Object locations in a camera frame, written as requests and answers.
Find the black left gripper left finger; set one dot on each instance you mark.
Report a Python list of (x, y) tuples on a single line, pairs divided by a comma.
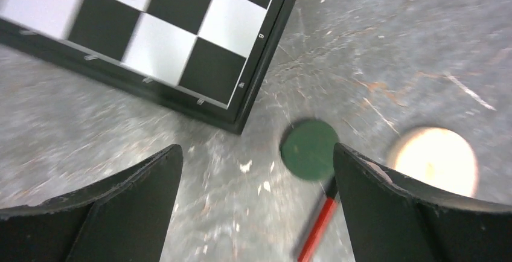
[(123, 217)]

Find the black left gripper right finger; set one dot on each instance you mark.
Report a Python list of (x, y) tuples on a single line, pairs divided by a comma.
[(394, 217)]

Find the red black lip pencil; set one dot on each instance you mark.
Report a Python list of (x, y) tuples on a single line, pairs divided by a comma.
[(322, 221)]

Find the round pink powder puff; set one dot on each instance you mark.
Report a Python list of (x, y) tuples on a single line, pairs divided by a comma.
[(438, 157)]

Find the dark green round compact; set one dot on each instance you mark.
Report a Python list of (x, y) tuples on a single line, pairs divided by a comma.
[(306, 149)]

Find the black white chessboard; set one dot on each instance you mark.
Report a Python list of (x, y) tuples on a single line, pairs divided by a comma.
[(204, 58)]

